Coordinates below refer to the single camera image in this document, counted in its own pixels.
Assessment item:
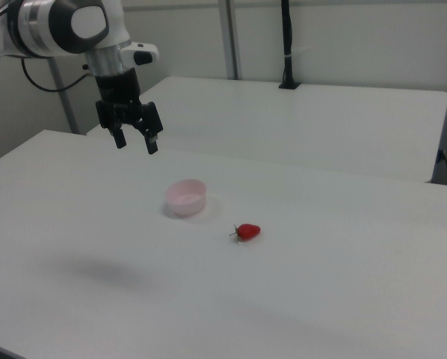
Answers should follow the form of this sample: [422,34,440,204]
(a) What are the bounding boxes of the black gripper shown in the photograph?
[95,69,164,155]

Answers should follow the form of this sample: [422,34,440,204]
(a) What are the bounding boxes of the grey metal wall post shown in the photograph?
[218,0,240,81]

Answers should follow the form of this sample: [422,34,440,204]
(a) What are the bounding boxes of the black camera stand pole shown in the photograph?
[278,0,301,90]

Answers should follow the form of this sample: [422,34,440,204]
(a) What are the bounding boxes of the pink plastic bowl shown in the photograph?
[165,179,208,218]

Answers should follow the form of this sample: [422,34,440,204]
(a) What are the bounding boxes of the white side table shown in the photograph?
[86,76,447,184]

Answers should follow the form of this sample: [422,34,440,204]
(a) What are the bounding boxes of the red toy strawberry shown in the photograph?
[229,223,262,243]

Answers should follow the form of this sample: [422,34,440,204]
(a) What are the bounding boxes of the grey metal frame post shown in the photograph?
[48,58,80,135]

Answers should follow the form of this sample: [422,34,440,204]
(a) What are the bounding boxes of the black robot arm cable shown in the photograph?
[20,58,97,93]

